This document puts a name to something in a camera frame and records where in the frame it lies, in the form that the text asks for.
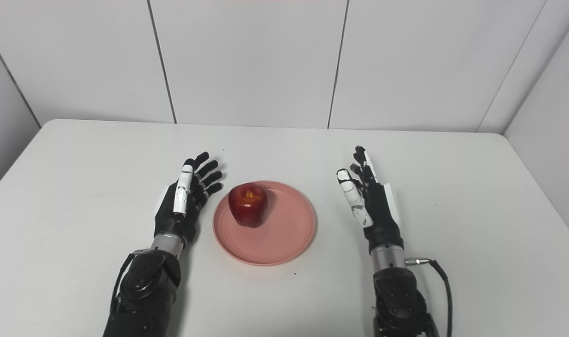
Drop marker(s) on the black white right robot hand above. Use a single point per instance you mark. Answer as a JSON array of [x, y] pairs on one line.
[[380, 210]]

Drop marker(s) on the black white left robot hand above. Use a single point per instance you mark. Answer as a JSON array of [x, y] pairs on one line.
[[179, 206]]

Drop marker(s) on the red apple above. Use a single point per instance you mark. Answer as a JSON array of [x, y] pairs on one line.
[[247, 205]]

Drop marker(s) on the pink round plate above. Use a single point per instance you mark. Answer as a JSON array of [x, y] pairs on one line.
[[284, 234]]

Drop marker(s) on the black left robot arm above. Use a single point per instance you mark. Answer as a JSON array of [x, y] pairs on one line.
[[144, 295]]

